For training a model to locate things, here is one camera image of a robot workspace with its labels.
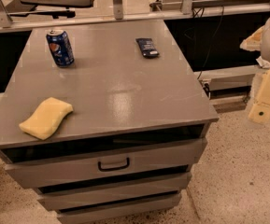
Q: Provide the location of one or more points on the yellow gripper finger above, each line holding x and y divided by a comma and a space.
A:
253, 42
260, 111

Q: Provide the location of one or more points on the blue pepsi can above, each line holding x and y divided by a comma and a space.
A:
60, 47

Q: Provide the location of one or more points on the dark blue snack packet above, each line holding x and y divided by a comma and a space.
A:
147, 47

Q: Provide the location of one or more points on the grey drawer cabinet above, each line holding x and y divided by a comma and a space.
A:
150, 110

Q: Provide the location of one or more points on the black office chair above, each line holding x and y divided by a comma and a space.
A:
22, 8

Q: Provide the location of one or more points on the yellow sponge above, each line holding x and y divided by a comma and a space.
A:
47, 118

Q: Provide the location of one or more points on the black drawer handle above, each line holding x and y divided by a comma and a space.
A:
111, 166

